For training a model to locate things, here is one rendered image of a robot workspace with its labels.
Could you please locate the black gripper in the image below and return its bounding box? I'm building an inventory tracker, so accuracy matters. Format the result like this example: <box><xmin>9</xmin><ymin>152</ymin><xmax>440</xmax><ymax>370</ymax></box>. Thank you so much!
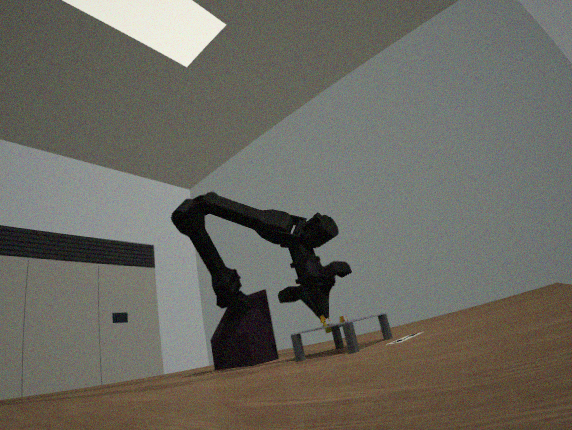
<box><xmin>278</xmin><ymin>251</ymin><xmax>352</xmax><ymax>320</ymax></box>

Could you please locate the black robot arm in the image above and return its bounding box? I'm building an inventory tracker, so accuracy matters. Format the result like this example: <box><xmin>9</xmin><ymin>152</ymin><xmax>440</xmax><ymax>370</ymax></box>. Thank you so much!
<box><xmin>171</xmin><ymin>192</ymin><xmax>339</xmax><ymax>319</ymax></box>

